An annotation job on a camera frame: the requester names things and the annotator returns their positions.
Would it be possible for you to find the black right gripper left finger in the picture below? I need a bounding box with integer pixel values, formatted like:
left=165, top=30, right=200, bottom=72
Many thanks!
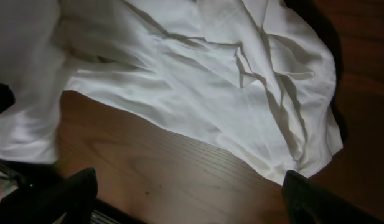
left=0, top=168, right=98, bottom=224

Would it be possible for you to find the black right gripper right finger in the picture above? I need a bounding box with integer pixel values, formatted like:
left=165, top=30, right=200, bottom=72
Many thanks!
left=282, top=170, right=384, bottom=224

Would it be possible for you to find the white t-shirt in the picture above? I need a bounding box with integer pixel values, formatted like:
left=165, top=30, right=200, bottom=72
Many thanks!
left=0, top=0, right=343, bottom=184

